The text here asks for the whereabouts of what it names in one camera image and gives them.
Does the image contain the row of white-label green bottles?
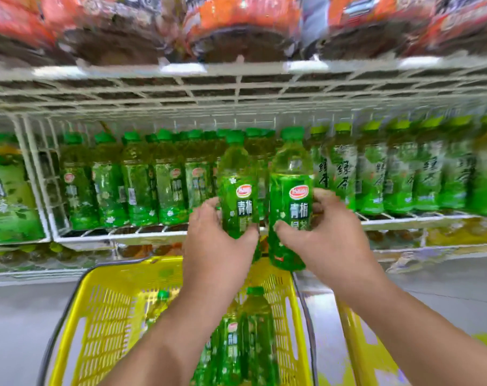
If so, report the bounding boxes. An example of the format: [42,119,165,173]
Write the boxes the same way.
[309,114,487,218]

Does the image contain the white wire shelf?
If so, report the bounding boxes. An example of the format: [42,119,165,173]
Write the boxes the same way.
[0,56,487,286]

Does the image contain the person's left hand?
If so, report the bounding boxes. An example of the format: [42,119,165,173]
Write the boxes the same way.
[182,196,260,314]

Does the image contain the person's left forearm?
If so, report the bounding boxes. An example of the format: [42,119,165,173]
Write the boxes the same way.
[98,285,244,386]

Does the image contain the green tea bottles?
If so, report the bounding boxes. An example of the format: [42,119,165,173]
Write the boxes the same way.
[145,286,280,386]

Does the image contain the yellow shopping basket trolley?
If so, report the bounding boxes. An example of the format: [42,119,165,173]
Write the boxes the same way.
[38,256,409,386]

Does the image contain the row of orange-label tea bottles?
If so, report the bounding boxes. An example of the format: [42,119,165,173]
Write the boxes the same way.
[0,0,487,65]

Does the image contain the person's right hand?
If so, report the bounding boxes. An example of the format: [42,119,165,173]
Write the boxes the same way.
[273,188,389,302]

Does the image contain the row of flower-label green bottles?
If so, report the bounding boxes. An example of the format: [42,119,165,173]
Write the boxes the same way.
[60,127,284,231]

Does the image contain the row of large green-label bottles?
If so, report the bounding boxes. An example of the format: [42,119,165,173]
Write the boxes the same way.
[0,132,47,244]

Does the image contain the person's right forearm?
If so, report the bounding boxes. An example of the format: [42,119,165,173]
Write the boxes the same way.
[339,277,487,386]

